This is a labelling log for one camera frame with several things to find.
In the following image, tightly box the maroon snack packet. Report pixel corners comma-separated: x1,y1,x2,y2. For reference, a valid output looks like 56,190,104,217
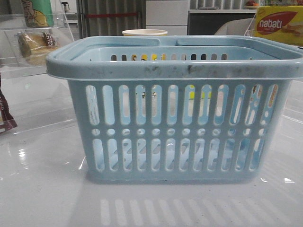
0,91,18,133

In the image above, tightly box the bread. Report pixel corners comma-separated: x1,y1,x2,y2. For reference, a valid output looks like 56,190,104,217
16,32,60,66

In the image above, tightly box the yellow popcorn paper cup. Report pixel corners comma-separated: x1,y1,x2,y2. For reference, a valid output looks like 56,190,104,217
122,29,168,36

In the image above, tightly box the yellow nabati wafer box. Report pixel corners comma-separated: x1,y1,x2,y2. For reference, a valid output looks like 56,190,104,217
252,6,303,46

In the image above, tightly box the green yellow cartoon package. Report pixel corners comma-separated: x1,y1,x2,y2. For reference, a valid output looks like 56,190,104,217
21,0,54,28

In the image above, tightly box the white wire rack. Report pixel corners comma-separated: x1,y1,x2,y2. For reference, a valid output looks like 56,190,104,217
244,14,256,36

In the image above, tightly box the light blue plastic basket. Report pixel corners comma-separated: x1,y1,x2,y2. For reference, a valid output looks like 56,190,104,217
46,35,303,183

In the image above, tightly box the clear acrylic display shelf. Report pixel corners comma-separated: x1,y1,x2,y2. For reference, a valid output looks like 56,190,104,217
0,12,75,137

